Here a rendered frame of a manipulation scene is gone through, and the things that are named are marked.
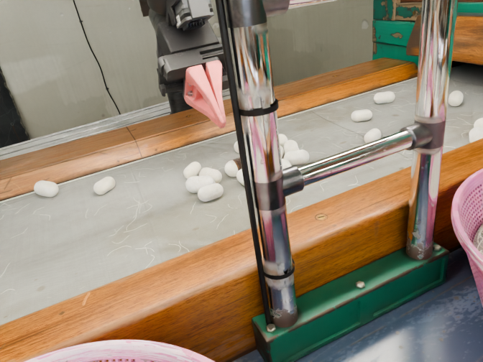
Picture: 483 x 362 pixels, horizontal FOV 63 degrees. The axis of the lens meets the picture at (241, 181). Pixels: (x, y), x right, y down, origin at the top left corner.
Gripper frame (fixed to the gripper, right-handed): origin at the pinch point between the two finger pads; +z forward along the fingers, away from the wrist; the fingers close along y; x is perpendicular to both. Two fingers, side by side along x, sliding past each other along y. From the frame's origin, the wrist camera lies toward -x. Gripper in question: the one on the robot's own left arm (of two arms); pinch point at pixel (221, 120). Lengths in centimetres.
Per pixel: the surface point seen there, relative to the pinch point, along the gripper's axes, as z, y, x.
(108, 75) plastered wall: -141, 6, 156
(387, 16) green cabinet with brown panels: -21, 50, 13
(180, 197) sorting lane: 6.7, -7.9, 4.0
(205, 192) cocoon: 8.4, -5.4, 0.6
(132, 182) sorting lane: 0.2, -12.3, 9.6
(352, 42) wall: -82, 123, 102
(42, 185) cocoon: -3.9, -23.4, 10.4
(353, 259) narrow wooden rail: 22.7, 2.9, -7.7
